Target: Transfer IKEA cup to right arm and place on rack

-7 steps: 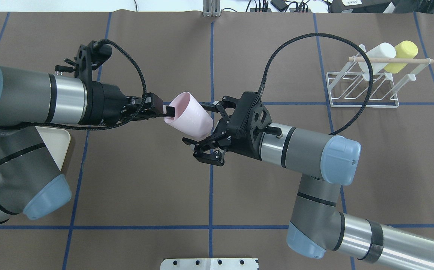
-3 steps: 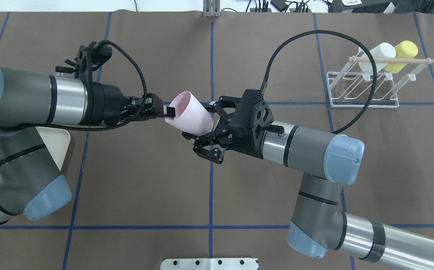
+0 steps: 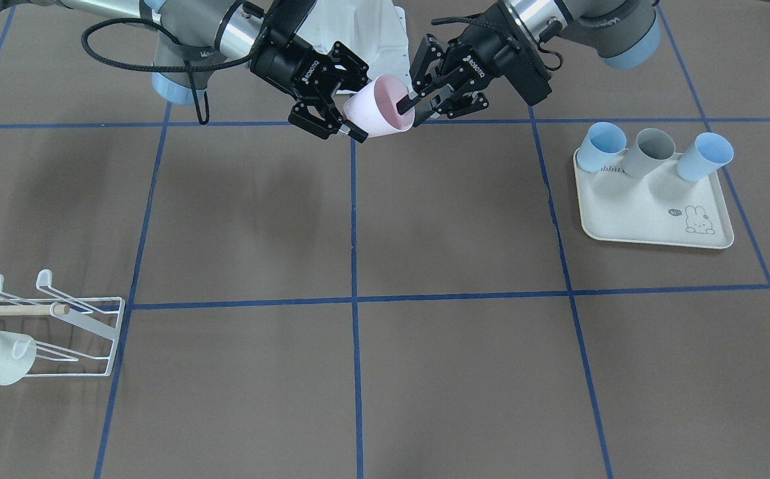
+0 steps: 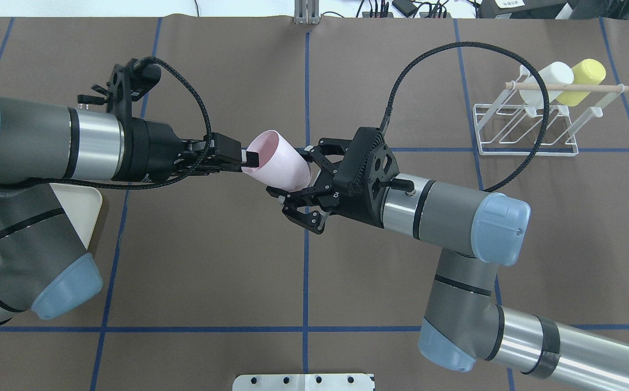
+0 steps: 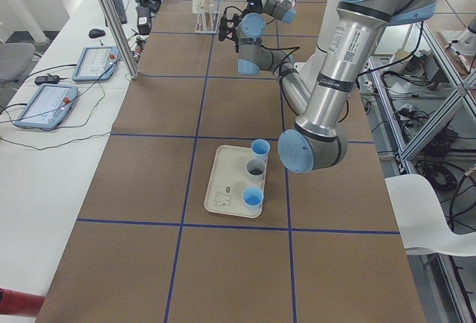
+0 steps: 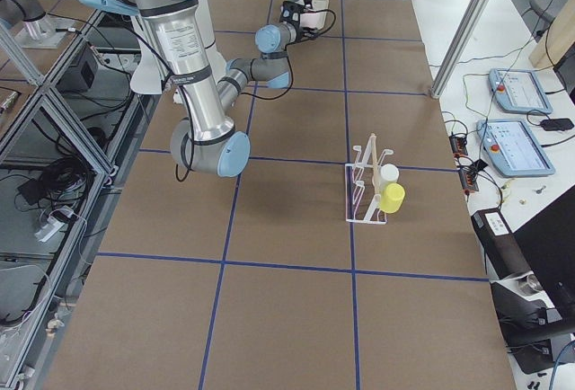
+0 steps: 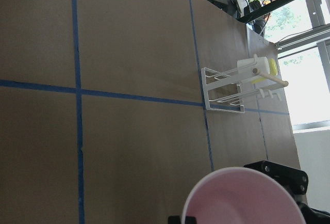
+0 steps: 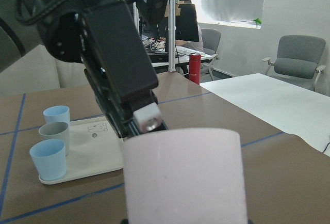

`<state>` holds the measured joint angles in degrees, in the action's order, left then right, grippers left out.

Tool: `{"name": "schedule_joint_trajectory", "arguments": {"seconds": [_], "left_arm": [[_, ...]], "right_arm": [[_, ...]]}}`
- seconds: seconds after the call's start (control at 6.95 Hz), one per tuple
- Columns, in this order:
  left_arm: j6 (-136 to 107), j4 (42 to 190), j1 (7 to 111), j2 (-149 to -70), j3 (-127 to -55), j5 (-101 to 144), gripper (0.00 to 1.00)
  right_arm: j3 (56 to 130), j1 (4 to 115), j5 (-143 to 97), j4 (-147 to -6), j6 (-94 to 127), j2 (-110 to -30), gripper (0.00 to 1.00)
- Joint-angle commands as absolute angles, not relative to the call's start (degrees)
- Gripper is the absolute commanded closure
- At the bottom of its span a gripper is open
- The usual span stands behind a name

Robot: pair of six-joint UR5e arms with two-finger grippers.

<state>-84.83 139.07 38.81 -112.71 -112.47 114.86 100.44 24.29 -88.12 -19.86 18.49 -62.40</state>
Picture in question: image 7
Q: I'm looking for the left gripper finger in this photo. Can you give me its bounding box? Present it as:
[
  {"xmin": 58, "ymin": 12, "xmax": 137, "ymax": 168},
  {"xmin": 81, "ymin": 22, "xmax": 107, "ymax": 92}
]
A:
[{"xmin": 168, "ymin": 216, "xmax": 196, "ymax": 224}]

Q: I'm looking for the pink ikea cup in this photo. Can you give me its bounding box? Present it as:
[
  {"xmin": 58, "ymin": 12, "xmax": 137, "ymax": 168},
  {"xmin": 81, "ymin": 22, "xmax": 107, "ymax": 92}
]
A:
[{"xmin": 181, "ymin": 167, "xmax": 305, "ymax": 223}]

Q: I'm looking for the white ikea cup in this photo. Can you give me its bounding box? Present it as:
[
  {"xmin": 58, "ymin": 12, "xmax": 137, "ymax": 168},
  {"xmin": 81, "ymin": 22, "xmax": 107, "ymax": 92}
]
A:
[{"xmin": 237, "ymin": 56, "xmax": 270, "ymax": 76}]

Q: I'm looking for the yellow ikea cup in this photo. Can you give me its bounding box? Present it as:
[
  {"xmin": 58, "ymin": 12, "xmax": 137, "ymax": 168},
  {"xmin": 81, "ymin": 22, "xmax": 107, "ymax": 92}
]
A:
[{"xmin": 251, "ymin": 57, "xmax": 278, "ymax": 84}]

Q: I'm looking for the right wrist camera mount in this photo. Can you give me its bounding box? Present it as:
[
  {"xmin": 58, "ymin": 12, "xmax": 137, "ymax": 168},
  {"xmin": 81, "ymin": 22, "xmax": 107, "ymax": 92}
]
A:
[{"xmin": 244, "ymin": 161, "xmax": 308, "ymax": 195}]

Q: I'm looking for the white wire cup rack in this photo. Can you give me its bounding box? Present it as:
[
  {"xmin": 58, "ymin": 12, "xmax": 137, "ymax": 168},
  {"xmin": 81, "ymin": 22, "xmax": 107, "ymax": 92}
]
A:
[{"xmin": 201, "ymin": 66, "xmax": 289, "ymax": 113}]

